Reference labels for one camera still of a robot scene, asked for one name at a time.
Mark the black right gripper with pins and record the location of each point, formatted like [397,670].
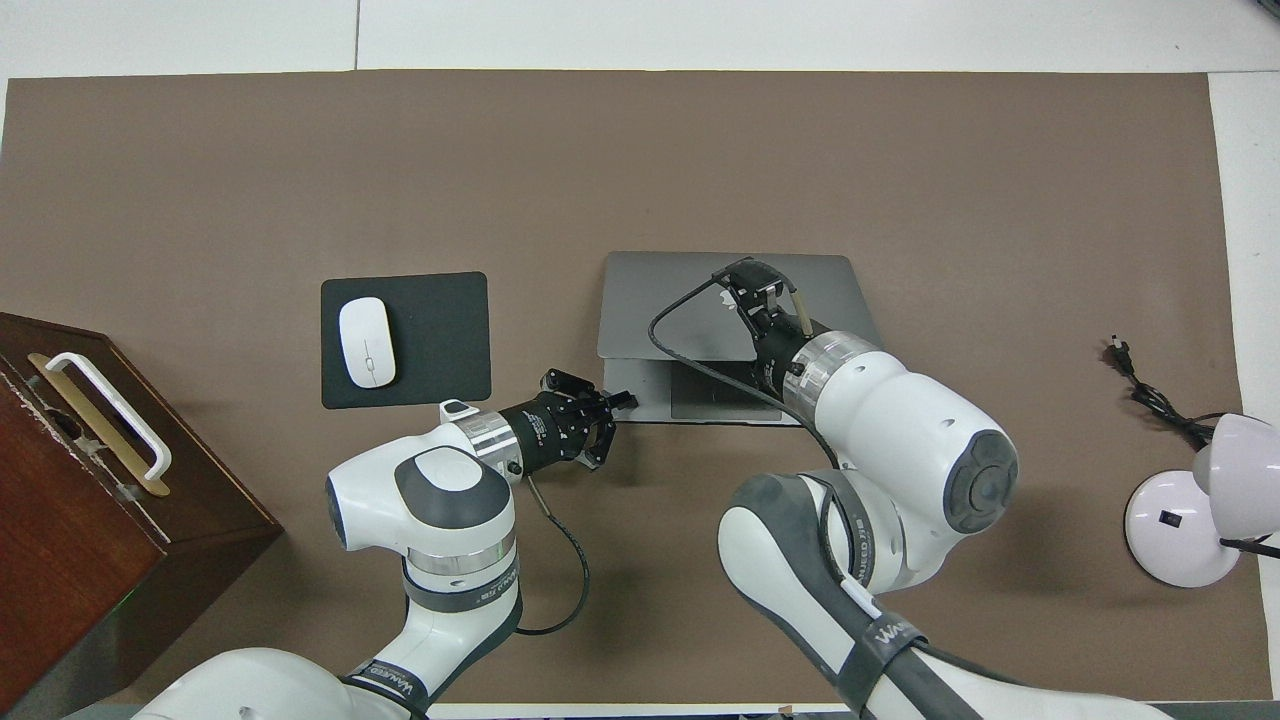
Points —
[775,335]

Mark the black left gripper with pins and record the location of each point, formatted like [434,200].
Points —
[545,435]

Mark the silver apple laptop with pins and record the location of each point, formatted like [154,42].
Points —
[650,300]

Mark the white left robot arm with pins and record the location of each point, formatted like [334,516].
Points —
[440,520]

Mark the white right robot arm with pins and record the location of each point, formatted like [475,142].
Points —
[900,470]

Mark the black mouse pad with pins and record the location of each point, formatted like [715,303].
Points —
[440,340]

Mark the brown table mat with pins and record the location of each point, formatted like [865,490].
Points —
[640,150]

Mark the white computer mouse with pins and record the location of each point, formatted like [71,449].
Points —
[367,343]

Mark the white desk lamp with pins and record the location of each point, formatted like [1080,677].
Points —
[1170,530]

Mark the dark brown wooden box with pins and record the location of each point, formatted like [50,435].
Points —
[70,540]

